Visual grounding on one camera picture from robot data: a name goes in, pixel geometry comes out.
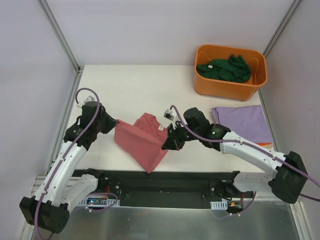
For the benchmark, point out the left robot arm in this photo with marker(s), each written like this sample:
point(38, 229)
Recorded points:
point(52, 203)

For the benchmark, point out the left white cable duct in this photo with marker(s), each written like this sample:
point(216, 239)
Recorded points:
point(99, 202)

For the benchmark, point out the aluminium frame post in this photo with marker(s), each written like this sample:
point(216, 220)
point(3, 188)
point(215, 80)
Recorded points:
point(282, 26)
point(59, 35)

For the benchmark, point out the green t shirt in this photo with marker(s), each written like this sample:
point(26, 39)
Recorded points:
point(235, 69)

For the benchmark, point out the left aluminium frame post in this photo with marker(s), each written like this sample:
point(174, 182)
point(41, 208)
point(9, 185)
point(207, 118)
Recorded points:
point(59, 35)

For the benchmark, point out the folded orange t shirt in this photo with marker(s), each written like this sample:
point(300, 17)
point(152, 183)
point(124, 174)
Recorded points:
point(266, 144)

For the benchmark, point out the white cable duct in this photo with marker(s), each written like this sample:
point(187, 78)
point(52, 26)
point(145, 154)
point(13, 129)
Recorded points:
point(99, 202)
point(225, 205)

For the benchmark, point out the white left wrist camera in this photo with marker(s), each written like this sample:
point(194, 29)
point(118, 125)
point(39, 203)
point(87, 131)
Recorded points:
point(88, 99)

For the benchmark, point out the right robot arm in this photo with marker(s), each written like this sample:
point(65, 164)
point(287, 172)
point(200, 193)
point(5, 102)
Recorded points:
point(284, 175)

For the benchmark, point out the pink t shirt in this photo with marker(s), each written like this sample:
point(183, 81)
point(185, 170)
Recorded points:
point(143, 140)

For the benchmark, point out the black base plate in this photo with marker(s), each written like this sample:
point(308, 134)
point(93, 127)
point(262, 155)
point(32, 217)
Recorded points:
point(180, 190)

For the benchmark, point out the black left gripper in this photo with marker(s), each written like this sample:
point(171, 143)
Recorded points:
point(107, 122)

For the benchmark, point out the right aluminium frame post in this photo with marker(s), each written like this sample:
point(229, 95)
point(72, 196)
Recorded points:
point(282, 26)

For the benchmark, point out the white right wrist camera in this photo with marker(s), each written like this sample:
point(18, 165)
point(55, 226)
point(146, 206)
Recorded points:
point(169, 114)

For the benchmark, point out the folded purple t shirt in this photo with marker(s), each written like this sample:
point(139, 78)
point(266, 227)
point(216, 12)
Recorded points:
point(247, 121)

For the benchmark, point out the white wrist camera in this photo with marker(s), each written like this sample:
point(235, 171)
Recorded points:
point(88, 99)
point(169, 114)

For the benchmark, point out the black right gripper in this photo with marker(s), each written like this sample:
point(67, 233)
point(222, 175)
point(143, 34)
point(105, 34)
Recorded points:
point(175, 136)

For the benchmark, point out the right white cable duct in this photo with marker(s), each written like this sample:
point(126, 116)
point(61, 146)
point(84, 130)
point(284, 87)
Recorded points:
point(225, 205)

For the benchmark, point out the orange plastic bin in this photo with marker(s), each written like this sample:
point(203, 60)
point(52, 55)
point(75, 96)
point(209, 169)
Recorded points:
point(224, 89)

